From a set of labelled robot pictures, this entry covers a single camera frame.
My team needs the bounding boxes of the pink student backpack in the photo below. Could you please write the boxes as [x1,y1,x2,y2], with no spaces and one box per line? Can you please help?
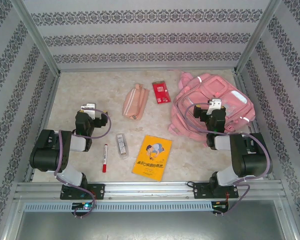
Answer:
[167,71,256,148]

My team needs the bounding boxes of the clear plastic refill box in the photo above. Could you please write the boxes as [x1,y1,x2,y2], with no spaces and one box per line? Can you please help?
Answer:
[115,133,129,161]

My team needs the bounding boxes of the pink striped pencil case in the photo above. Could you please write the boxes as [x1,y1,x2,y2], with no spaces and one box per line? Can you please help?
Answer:
[122,84,151,121]

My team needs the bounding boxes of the red stationery packet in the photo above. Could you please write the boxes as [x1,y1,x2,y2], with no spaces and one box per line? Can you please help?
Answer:
[151,80,171,105]

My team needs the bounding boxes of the yellow picture book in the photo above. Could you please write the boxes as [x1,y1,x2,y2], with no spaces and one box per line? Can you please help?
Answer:
[131,134,173,183]

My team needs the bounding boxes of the red white marker pen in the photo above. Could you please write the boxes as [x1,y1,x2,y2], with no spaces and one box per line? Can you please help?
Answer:
[101,143,109,173]

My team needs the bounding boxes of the left controller board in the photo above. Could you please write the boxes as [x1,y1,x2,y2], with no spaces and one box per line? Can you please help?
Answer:
[71,201,97,213]

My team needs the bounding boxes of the controller board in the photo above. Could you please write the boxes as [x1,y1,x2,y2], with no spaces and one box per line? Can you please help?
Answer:
[211,201,230,213]
[71,201,97,213]

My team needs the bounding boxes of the right controller board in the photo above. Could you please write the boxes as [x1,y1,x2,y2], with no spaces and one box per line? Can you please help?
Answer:
[211,201,230,213]

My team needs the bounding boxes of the grey metal panel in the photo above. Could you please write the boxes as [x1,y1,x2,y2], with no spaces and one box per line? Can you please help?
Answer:
[14,211,291,240]

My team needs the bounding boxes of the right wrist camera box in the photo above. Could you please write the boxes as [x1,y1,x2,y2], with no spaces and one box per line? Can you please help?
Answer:
[206,98,222,116]

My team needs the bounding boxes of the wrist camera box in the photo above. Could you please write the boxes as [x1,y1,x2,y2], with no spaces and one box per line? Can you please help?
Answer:
[206,98,222,116]
[80,102,97,120]

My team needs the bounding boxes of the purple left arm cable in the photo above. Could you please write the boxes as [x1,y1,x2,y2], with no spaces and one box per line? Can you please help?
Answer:
[53,108,113,219]

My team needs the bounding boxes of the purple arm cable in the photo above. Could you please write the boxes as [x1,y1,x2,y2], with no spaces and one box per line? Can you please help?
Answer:
[53,108,113,219]
[184,101,271,217]

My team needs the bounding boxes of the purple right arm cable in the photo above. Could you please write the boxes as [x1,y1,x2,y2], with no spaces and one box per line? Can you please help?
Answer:
[184,101,271,217]

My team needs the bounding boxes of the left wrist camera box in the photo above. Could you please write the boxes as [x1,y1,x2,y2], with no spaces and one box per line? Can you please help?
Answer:
[80,102,97,120]

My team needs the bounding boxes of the aluminium side frame beam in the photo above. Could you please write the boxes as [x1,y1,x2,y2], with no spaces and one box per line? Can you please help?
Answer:
[232,69,276,181]
[24,73,62,183]

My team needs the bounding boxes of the aluminium rear frame beam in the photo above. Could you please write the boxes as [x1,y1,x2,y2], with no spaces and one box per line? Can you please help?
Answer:
[56,66,238,74]

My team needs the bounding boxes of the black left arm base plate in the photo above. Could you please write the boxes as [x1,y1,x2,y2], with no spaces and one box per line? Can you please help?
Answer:
[59,183,106,201]

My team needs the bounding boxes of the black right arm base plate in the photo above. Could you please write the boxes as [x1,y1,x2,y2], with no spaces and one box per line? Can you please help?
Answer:
[192,182,240,200]

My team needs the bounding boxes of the aluminium frame post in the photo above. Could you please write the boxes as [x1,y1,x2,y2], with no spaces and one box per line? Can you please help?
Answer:
[11,0,62,76]
[235,0,283,75]

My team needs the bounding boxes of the aluminium mounting rail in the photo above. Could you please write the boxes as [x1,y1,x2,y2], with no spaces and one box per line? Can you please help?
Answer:
[13,181,287,202]

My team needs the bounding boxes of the grey slotted cable duct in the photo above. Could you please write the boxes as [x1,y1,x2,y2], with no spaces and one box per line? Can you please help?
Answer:
[23,201,213,213]

